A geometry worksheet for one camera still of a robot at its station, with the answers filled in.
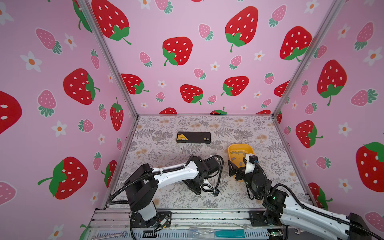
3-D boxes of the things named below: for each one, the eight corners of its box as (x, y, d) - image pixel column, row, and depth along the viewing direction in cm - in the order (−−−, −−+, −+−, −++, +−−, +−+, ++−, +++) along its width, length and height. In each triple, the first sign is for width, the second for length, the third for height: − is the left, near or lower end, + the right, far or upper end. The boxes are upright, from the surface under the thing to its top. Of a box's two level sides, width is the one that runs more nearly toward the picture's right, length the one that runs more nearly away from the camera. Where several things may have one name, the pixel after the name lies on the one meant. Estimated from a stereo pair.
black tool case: (176, 143, 106) (175, 141, 104) (177, 134, 112) (177, 131, 110) (210, 143, 106) (211, 141, 104) (210, 134, 112) (210, 131, 110)
